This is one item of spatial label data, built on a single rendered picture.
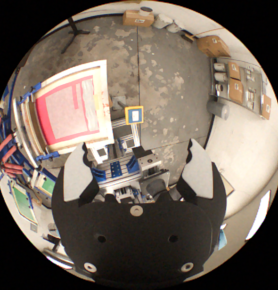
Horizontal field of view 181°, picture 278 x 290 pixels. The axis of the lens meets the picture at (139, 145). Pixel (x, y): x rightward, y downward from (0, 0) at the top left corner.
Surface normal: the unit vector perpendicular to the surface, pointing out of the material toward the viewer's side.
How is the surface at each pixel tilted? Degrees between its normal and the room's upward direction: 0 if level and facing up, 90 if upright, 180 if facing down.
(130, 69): 0
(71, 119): 0
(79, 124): 0
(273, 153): 90
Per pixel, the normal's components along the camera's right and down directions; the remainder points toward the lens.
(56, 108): 0.31, 0.51
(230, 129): -0.95, 0.19
